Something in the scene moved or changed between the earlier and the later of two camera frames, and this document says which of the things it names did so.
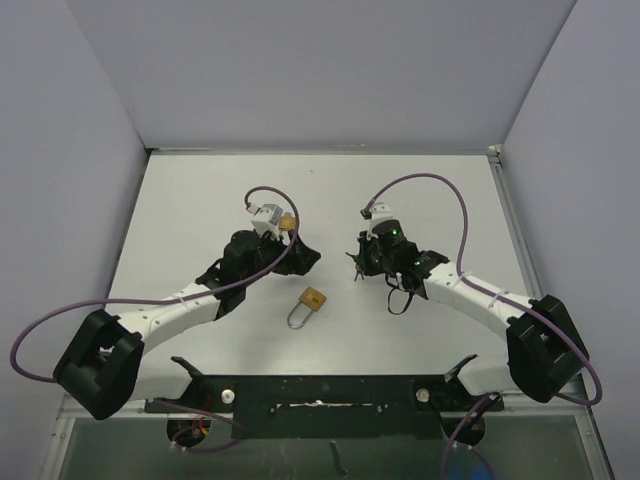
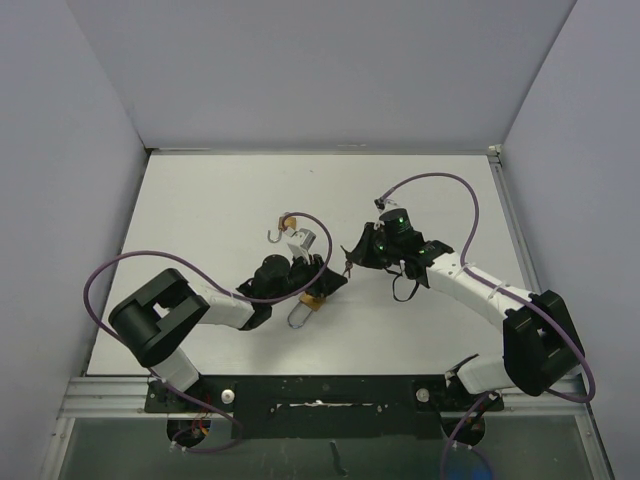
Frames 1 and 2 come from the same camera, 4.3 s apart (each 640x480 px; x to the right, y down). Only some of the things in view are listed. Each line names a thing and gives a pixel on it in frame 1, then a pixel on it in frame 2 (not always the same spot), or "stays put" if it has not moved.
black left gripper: (298, 260) → (327, 283)
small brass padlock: (287, 222) stays put
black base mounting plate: (328, 406) stays put
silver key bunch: (358, 267) → (348, 263)
